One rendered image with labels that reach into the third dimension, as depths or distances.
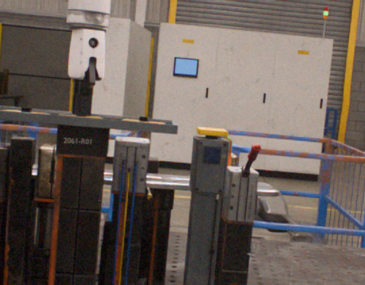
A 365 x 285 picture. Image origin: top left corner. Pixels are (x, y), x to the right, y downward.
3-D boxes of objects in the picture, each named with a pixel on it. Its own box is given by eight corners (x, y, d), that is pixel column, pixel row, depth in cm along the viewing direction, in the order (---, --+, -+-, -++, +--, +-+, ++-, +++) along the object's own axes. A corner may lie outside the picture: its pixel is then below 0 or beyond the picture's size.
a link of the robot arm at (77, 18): (116, 14, 135) (114, 30, 135) (102, 16, 143) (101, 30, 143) (74, 9, 131) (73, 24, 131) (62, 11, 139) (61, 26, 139)
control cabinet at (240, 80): (148, 167, 954) (163, -12, 932) (150, 162, 1007) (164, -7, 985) (318, 182, 966) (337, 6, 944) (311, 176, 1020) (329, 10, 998)
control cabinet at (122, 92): (110, 145, 1191) (122, 3, 1169) (142, 148, 1190) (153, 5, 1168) (80, 161, 952) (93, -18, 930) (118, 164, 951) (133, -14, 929)
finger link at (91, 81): (99, 72, 132) (91, 93, 135) (91, 46, 136) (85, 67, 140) (93, 72, 131) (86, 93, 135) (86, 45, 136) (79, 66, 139)
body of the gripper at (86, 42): (114, 25, 135) (109, 82, 136) (98, 26, 144) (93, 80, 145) (77, 20, 131) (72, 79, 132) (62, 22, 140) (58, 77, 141)
